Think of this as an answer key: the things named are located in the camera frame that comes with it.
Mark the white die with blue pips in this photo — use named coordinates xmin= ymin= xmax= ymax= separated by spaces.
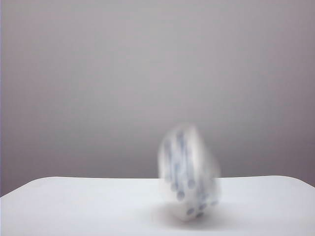
xmin=157 ymin=123 xmax=222 ymax=223

